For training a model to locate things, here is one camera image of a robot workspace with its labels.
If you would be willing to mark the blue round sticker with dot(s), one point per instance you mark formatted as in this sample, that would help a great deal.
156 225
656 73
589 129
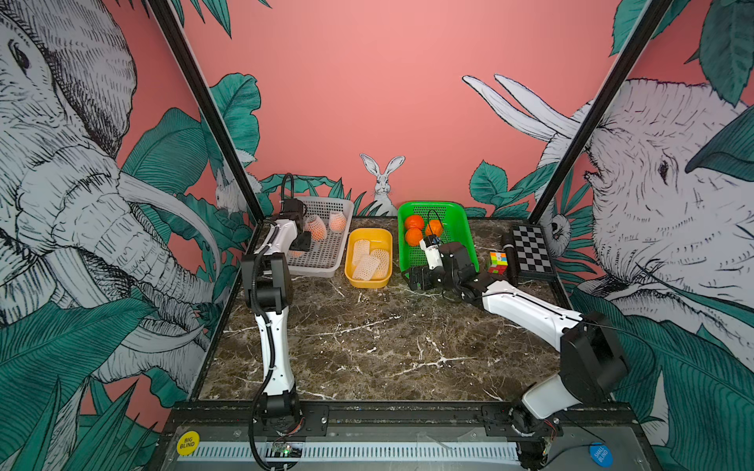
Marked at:
601 455

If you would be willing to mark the black white folding chessboard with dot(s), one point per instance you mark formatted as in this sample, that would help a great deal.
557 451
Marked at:
534 261

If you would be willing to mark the yellow round sticker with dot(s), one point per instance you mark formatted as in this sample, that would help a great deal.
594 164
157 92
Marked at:
188 443

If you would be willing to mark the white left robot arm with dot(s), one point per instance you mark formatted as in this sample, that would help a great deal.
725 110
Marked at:
268 291

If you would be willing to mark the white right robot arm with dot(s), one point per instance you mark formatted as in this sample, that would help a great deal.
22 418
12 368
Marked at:
592 359

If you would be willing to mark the white slotted front rail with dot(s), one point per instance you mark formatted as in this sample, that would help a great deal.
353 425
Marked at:
493 453

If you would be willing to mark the black frame post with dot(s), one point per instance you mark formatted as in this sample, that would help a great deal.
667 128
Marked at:
648 21
167 20

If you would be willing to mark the white plastic perforated basket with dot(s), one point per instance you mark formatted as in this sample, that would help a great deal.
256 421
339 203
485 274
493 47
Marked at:
326 256

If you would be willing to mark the yellow plastic tub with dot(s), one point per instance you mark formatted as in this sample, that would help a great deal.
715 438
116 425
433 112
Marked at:
379 238

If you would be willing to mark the green plastic perforated basket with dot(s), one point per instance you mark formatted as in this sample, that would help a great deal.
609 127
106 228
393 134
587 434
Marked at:
456 228

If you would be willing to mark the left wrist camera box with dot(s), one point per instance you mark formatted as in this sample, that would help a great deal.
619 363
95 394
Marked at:
293 209

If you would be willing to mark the colourful rubiks cube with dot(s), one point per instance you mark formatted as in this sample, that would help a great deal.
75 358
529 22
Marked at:
498 263

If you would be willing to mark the black frame post right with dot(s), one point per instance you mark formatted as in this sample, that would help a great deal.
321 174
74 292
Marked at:
648 21

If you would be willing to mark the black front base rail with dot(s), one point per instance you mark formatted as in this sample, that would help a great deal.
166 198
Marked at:
321 418

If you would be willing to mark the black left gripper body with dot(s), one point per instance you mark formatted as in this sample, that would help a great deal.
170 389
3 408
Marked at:
304 242

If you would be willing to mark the black cylindrical microphone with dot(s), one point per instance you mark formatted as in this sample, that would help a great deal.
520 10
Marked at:
513 270

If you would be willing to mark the black frame post left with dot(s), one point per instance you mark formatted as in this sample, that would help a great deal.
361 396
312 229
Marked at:
167 20

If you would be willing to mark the white foam net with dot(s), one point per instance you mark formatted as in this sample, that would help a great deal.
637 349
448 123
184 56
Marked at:
361 247
384 263
366 268

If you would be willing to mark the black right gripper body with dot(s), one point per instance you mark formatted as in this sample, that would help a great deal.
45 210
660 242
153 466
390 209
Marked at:
436 280

